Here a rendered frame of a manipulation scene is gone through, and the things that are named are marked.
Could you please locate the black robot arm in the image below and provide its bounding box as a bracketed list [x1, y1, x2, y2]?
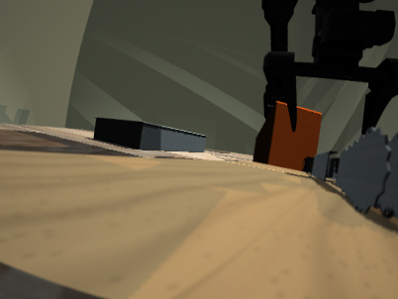
[261, 0, 396, 119]

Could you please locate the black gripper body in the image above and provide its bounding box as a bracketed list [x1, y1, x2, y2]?
[262, 49, 398, 90]

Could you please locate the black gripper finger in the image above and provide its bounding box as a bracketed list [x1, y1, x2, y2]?
[272, 71, 297, 132]
[361, 80, 398, 135]

